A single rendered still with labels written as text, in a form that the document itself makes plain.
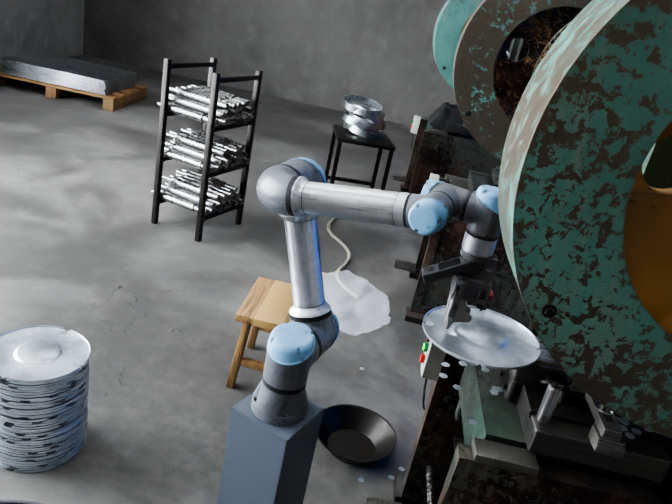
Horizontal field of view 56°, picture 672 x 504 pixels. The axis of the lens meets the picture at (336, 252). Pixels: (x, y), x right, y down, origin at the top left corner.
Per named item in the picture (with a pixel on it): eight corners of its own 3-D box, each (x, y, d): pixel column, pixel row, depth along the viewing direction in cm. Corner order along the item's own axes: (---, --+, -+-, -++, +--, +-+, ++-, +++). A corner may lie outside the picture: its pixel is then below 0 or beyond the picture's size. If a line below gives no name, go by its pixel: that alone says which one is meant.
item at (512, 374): (457, 393, 153) (472, 347, 148) (454, 362, 166) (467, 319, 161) (558, 417, 152) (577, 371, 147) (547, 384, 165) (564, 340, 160)
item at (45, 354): (52, 394, 172) (52, 391, 172) (-42, 365, 176) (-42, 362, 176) (108, 342, 199) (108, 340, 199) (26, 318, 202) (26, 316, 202)
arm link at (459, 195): (418, 183, 139) (466, 198, 136) (432, 174, 149) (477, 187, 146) (410, 216, 142) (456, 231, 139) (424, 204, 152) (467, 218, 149)
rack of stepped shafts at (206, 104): (204, 244, 356) (224, 76, 319) (142, 219, 372) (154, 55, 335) (247, 226, 393) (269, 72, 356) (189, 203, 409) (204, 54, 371)
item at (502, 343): (427, 297, 170) (428, 295, 169) (535, 322, 165) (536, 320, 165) (416, 351, 143) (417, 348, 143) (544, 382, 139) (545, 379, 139)
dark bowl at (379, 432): (304, 465, 213) (307, 449, 210) (317, 411, 240) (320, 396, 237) (390, 486, 212) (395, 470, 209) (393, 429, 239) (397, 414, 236)
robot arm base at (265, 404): (239, 407, 164) (244, 375, 160) (273, 382, 176) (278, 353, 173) (285, 434, 158) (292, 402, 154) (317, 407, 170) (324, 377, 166)
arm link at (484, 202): (479, 180, 145) (515, 191, 142) (466, 224, 149) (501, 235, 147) (471, 187, 138) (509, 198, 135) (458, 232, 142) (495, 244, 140)
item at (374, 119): (323, 213, 441) (345, 101, 410) (319, 192, 482) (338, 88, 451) (378, 221, 447) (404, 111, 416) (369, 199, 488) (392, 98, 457)
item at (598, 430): (594, 452, 133) (611, 413, 129) (575, 404, 149) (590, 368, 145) (622, 458, 133) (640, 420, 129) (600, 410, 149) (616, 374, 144)
